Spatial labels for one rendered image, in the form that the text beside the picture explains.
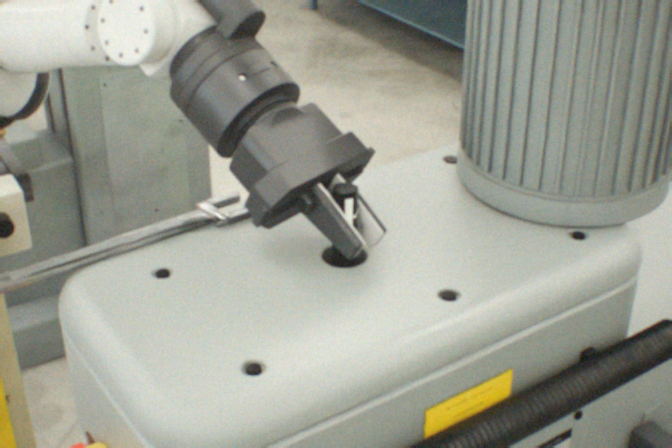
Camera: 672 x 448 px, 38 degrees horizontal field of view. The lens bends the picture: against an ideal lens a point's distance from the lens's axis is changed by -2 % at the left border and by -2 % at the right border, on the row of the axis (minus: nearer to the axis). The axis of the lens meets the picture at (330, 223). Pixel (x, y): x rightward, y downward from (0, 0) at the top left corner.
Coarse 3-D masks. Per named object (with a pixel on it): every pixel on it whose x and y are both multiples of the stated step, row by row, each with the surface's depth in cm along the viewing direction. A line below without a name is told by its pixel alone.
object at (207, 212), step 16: (208, 208) 87; (240, 208) 87; (160, 224) 84; (176, 224) 84; (192, 224) 85; (208, 224) 86; (224, 224) 86; (112, 240) 82; (128, 240) 82; (144, 240) 83; (64, 256) 80; (80, 256) 80; (96, 256) 80; (112, 256) 81; (16, 272) 78; (32, 272) 78; (48, 272) 78; (64, 272) 79; (0, 288) 76; (16, 288) 77
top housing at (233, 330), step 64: (384, 192) 91; (448, 192) 91; (128, 256) 82; (192, 256) 82; (256, 256) 82; (320, 256) 82; (384, 256) 82; (448, 256) 82; (512, 256) 82; (576, 256) 82; (640, 256) 85; (64, 320) 77; (128, 320) 74; (192, 320) 74; (256, 320) 74; (320, 320) 74; (384, 320) 74; (448, 320) 74; (512, 320) 77; (576, 320) 82; (128, 384) 69; (192, 384) 68; (256, 384) 68; (320, 384) 68; (384, 384) 71; (448, 384) 75; (512, 384) 80
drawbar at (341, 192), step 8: (336, 184) 79; (344, 184) 79; (352, 184) 79; (336, 192) 78; (344, 192) 78; (352, 192) 78; (336, 200) 78; (344, 200) 78; (352, 200) 78; (344, 208) 78; (352, 208) 79; (352, 224) 79; (336, 248) 81; (336, 256) 81; (344, 256) 81; (336, 264) 81; (344, 264) 81; (352, 264) 81
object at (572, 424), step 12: (588, 408) 91; (564, 420) 90; (576, 420) 91; (588, 420) 93; (540, 432) 88; (552, 432) 89; (564, 432) 91; (576, 432) 92; (516, 444) 87; (528, 444) 88; (540, 444) 89; (552, 444) 90; (564, 444) 92; (576, 444) 93
